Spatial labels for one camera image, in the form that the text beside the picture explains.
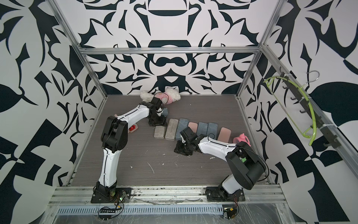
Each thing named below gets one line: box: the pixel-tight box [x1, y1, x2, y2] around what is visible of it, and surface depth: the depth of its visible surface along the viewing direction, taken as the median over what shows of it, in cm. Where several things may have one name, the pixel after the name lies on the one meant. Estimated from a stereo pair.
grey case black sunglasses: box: [206, 122, 218, 140], surface depth 99 cm
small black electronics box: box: [222, 207, 238, 219], surface depth 73 cm
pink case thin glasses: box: [187, 121, 199, 134], surface depth 101 cm
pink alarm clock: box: [233, 133, 252, 147], surface depth 87 cm
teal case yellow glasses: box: [164, 118, 179, 141], surface depth 98 cm
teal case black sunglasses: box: [153, 125, 166, 140], surface depth 96 cm
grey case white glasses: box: [175, 117, 189, 141], surface depth 101 cm
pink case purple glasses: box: [217, 126, 232, 144], surface depth 98 cm
